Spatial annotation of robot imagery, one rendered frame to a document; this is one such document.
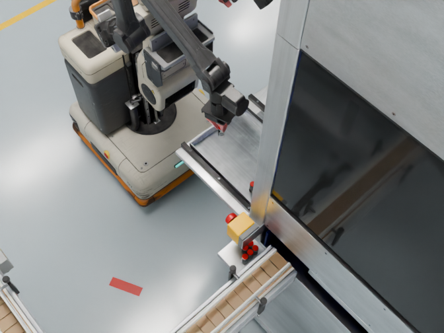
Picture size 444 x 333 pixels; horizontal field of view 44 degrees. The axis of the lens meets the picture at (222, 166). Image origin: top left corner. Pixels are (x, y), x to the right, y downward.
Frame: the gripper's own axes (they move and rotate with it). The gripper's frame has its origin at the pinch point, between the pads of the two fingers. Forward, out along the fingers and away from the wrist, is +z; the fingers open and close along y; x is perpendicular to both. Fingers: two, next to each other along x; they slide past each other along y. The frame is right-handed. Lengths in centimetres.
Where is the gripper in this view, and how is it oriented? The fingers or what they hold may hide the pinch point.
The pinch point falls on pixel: (221, 127)
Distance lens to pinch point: 176.7
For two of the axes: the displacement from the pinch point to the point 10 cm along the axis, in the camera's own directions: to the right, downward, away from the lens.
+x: 5.5, -7.0, 4.6
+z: 0.5, 5.8, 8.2
